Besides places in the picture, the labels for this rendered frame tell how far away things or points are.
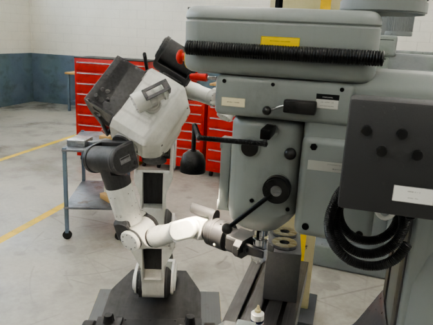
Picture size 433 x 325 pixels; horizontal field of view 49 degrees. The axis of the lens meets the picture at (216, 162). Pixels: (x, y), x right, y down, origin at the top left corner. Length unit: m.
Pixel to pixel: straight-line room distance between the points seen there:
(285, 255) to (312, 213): 0.48
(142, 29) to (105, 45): 1.02
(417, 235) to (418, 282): 0.11
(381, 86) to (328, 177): 0.24
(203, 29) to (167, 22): 9.87
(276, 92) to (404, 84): 0.29
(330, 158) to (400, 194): 0.29
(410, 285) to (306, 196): 0.31
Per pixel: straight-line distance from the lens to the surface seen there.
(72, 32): 12.15
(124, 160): 1.56
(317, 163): 1.16
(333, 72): 1.12
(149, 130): 1.57
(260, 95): 1.15
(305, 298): 3.43
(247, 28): 1.14
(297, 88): 1.14
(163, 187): 1.96
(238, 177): 1.23
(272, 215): 1.25
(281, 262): 1.68
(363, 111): 0.89
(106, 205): 4.35
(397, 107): 0.89
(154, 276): 2.22
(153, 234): 1.60
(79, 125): 6.89
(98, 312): 2.65
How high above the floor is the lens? 1.82
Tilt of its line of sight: 15 degrees down
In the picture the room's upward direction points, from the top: 3 degrees clockwise
